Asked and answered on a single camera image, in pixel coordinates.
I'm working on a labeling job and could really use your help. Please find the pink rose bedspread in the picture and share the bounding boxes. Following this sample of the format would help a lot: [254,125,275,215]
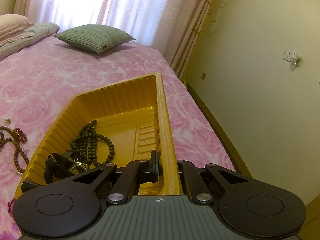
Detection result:
[0,35,235,240]

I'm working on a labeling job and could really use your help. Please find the beige pillow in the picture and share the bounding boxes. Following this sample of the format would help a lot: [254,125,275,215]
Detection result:
[1,14,34,46]

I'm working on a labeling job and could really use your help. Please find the dark wooden bead necklace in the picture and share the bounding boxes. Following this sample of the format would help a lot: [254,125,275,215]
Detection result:
[69,119,116,168]

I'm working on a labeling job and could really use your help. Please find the white pearl necklace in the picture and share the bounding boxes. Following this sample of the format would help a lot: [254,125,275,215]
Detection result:
[0,142,36,176]

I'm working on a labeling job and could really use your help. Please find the yellow wooden coat rack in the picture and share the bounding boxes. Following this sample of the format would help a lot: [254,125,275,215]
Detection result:
[175,0,216,87]

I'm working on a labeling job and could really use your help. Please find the pink sheer curtain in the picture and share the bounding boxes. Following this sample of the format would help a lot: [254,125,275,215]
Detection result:
[14,0,204,73]

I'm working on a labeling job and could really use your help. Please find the red bead bracelet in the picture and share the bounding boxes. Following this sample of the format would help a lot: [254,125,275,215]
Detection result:
[12,127,28,144]

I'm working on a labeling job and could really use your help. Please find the white wall socket with plug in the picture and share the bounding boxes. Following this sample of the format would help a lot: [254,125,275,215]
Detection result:
[283,50,302,67]

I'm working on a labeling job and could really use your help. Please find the silver metal bracelet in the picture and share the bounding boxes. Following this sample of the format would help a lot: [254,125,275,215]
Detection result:
[69,161,91,173]

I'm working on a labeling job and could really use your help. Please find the brown bead necklace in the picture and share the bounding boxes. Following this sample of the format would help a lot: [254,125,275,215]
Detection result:
[0,126,30,175]

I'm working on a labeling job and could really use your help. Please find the striped folded quilt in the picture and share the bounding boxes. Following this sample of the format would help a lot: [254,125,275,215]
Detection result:
[1,23,60,60]

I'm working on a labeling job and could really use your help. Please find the green plaid cushion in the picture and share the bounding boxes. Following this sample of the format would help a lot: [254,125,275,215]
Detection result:
[54,24,135,54]

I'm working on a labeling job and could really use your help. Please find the yellow plastic tray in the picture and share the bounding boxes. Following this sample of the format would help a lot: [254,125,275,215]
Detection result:
[22,73,182,196]

